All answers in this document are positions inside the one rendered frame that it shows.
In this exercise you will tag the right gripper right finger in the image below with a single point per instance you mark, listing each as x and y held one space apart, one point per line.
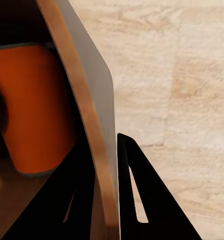
167 221

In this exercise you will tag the trash can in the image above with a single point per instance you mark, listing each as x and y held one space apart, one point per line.
93 89

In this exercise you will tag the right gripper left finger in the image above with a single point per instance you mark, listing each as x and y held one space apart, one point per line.
43 218

